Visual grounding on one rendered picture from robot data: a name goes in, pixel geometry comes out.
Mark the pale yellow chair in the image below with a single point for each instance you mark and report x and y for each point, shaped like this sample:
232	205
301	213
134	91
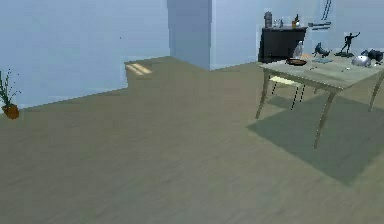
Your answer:
287	83

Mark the black cupboard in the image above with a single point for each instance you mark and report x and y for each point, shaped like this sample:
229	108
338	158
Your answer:
280	45

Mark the dark brown pan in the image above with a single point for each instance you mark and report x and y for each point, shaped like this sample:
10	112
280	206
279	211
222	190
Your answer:
296	61

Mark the grey metal canister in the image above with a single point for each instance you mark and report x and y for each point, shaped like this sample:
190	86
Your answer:
268	20

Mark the clear glass bottle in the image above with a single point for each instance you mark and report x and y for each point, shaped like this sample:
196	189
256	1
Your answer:
298	50

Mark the small clear glass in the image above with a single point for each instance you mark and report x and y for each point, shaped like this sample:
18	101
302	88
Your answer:
280	23

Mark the orange bottle with dark top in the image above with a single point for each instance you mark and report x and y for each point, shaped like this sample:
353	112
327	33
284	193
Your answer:
295	22

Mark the pale wooden table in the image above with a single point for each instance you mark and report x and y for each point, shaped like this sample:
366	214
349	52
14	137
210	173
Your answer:
328	75

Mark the dark blue curved sculpture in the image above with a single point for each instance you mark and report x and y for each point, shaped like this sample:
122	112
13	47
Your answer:
320	50

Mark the black human figure statue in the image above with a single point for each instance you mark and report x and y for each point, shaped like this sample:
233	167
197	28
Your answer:
348	43

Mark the silver dome bowl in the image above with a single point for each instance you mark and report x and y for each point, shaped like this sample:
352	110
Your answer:
361	61

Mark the house plant in brown pot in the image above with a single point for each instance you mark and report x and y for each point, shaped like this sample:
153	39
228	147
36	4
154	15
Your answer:
10	110

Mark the black kettle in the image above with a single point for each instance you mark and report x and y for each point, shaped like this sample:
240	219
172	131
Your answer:
375	55

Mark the grey wall shelf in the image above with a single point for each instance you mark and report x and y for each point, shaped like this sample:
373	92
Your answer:
319	25

